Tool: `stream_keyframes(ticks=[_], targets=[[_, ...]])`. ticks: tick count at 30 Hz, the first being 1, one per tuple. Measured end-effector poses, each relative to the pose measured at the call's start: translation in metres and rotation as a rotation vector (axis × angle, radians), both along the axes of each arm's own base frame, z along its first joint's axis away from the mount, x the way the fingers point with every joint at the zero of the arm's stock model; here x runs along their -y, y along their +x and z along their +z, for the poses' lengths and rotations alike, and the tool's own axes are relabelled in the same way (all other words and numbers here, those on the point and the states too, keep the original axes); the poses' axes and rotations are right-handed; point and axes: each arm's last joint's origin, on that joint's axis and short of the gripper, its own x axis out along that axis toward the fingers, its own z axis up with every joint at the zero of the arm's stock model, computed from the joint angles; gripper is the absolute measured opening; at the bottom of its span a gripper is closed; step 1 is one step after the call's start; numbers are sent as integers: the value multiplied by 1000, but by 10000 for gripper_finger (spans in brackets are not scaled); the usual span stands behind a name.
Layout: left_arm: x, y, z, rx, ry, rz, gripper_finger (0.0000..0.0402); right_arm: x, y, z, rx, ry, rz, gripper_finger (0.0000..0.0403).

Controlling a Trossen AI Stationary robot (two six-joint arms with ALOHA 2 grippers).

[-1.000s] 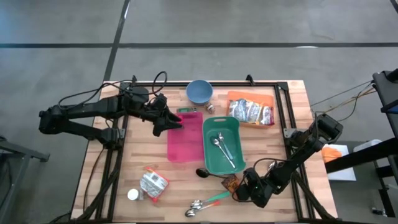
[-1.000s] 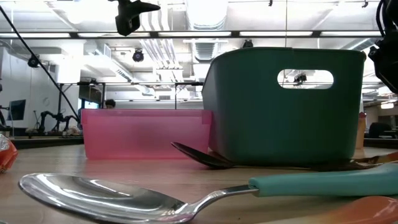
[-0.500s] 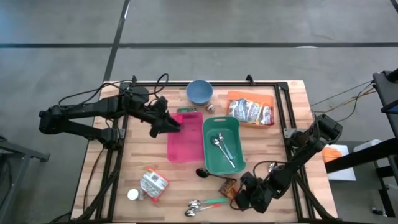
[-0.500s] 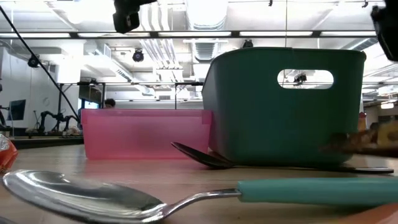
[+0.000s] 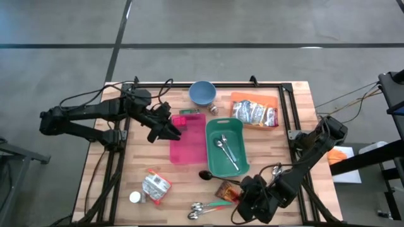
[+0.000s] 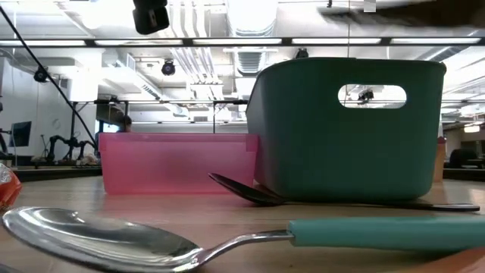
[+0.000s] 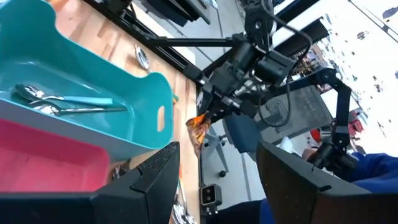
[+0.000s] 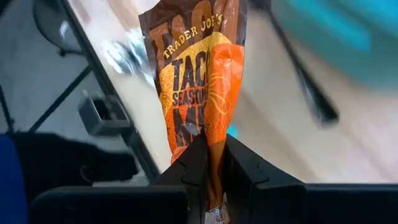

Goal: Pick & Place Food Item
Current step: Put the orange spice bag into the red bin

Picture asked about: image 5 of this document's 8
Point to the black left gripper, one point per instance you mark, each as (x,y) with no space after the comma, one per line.
(161,126)

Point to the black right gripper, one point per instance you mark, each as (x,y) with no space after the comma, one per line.
(265,201)

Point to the taco seasoning packet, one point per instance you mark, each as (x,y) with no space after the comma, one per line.
(227,191)

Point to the red-capped spice jar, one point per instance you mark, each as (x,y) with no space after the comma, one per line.
(180,121)

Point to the small glass saffron jar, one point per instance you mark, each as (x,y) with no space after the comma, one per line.
(213,109)

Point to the white-lidded jar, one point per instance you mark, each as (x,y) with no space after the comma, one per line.
(135,197)

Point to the red clear snack packet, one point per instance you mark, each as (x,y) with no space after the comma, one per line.
(272,117)

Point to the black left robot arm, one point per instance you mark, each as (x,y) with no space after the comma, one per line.
(88,110)

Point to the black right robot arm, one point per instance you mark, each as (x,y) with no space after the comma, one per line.
(311,151)

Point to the pink plastic bin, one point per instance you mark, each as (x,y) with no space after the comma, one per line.
(189,148)

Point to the green-capped spice jar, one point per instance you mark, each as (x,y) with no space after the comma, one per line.
(189,111)

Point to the teal plastic bin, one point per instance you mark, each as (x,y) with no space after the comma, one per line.
(217,164)

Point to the black spoon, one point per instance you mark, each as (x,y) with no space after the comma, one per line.
(205,175)

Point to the orange white snack packet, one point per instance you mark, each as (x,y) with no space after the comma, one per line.
(156,186)

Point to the blue bowl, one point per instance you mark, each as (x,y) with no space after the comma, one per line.
(202,93)

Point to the orange plastic bin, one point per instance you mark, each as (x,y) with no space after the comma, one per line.
(252,96)

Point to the orange cloth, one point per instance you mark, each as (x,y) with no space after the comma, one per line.
(337,157)

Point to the white paper sheet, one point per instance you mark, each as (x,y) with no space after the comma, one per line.
(350,170)

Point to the white plastic container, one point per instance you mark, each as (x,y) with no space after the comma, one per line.
(372,147)

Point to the grey metal stand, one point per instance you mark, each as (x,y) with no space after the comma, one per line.
(22,154)

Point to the black equipment cart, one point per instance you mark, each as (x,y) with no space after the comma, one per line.
(394,91)

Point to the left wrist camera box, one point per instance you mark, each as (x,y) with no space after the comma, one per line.
(162,111)

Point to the black aluminium table frame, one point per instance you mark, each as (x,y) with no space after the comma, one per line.
(240,85)

